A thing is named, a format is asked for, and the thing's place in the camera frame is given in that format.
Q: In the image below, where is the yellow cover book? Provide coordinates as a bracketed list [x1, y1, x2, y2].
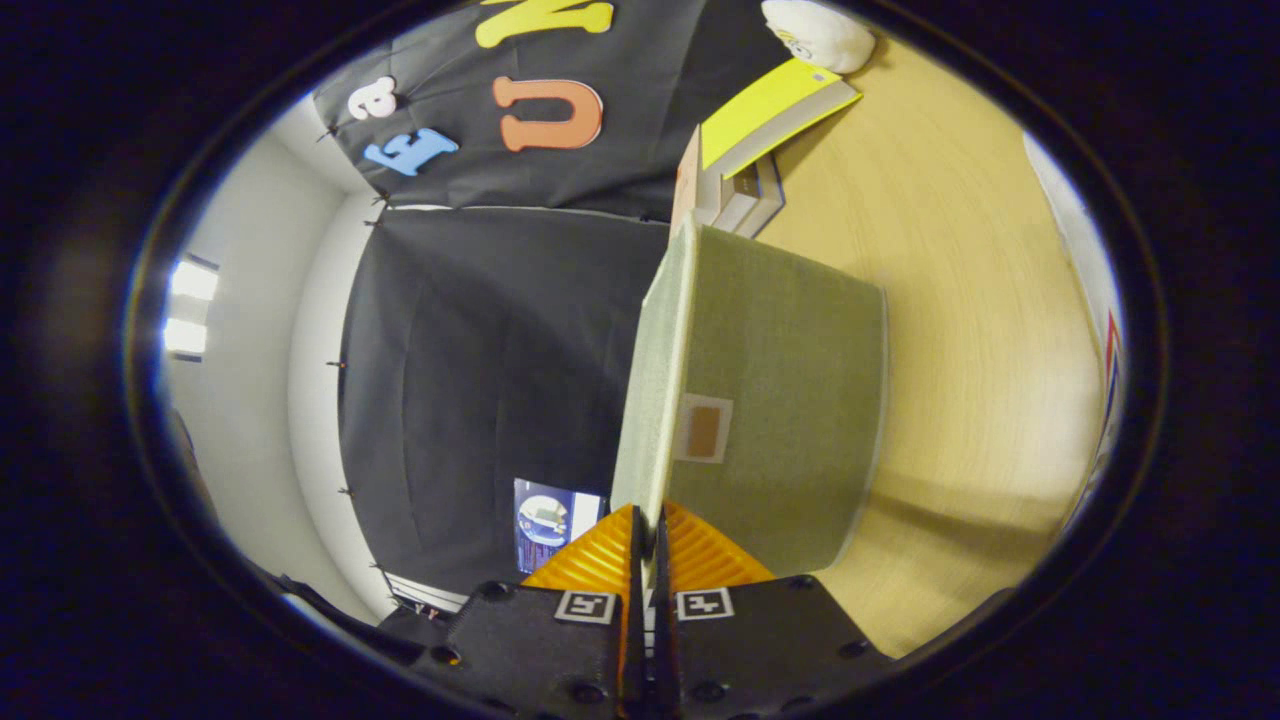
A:
[700, 58, 863, 181]

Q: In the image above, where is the white plush toy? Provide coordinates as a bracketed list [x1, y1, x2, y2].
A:
[760, 0, 878, 76]

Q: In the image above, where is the green fabric storage box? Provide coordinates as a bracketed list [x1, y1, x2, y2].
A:
[610, 212, 889, 581]

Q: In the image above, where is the grey paperback book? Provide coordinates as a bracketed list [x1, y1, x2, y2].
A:
[745, 155, 788, 239]
[708, 168, 763, 235]

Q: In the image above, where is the tan cover book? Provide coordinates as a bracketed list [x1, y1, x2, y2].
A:
[668, 125, 706, 236]

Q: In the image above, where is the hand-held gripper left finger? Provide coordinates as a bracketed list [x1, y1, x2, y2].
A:
[430, 503, 646, 720]

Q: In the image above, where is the blue printed sheet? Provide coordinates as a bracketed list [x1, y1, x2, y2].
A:
[513, 478, 609, 576]

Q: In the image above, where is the white ceiling light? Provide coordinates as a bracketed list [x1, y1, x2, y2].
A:
[163, 256, 221, 358]

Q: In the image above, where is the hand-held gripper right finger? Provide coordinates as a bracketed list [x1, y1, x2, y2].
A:
[652, 500, 896, 720]

